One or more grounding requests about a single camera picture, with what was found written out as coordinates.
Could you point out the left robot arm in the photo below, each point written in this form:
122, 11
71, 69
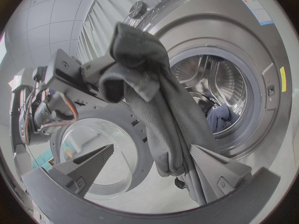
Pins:
42, 115

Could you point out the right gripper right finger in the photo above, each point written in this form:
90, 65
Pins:
215, 171

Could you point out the grey washing machine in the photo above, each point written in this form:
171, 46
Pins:
257, 55

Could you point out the washing machine door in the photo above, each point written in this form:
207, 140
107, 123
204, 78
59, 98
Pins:
130, 162

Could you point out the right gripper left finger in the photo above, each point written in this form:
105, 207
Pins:
88, 167

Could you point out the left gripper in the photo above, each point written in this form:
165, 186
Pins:
67, 78

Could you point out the dark grey garment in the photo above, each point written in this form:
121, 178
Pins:
161, 106

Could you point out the dark blue garment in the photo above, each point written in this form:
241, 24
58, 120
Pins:
220, 120

